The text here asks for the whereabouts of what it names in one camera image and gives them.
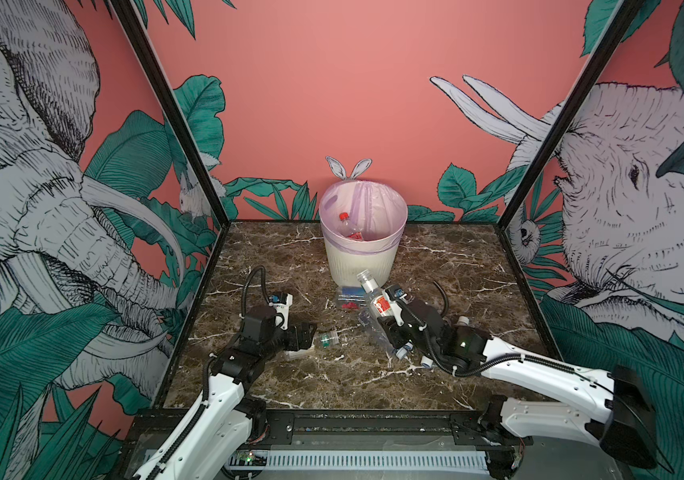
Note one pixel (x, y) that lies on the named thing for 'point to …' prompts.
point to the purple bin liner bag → (377, 210)
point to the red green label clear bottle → (379, 302)
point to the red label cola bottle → (349, 228)
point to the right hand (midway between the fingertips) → (381, 313)
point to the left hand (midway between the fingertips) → (304, 321)
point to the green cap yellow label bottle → (330, 339)
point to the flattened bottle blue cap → (352, 298)
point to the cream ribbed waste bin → (355, 245)
